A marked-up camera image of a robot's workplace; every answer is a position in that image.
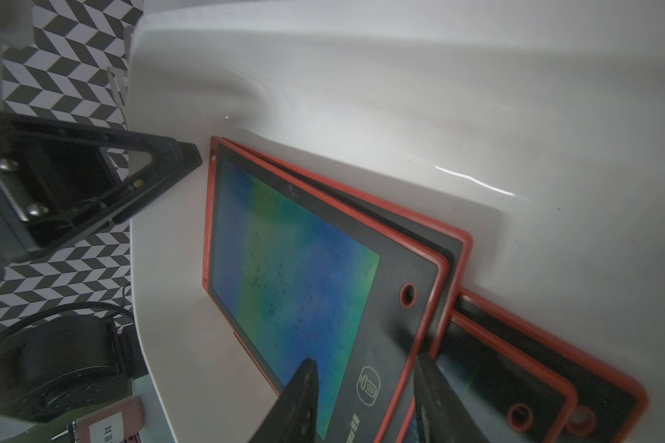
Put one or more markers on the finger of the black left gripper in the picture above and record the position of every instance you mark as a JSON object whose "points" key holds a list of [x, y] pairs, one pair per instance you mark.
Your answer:
{"points": [[61, 182]]}

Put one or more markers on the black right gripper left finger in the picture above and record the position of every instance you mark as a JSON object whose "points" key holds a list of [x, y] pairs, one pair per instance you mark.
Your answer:
{"points": [[293, 417]]}

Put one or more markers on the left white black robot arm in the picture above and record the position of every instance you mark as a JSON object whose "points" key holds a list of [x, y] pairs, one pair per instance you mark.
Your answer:
{"points": [[65, 358]]}

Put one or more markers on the white plastic storage box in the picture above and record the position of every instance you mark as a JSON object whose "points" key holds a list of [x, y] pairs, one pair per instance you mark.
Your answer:
{"points": [[538, 127]]}

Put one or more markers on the metal fork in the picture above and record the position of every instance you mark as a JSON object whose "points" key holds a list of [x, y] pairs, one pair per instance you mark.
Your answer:
{"points": [[118, 84]]}

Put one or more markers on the red writing tablet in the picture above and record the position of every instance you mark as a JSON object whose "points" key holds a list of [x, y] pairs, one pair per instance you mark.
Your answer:
{"points": [[497, 393], [609, 402], [299, 274]]}

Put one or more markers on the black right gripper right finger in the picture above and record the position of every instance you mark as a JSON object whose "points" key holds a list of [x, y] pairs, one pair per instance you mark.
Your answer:
{"points": [[438, 410]]}

